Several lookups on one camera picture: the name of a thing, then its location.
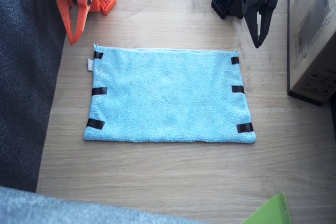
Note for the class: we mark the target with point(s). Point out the dark grey foam panel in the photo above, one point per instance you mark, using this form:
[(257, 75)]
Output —
[(23, 77)]

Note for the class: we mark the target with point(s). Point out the light grey foam panel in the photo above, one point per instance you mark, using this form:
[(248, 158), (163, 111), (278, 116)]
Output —
[(78, 211)]

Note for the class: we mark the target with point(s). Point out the brown cardboard box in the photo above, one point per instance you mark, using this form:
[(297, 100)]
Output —
[(315, 37)]

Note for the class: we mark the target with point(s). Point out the light blue towel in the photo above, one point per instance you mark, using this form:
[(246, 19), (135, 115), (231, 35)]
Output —
[(168, 95)]

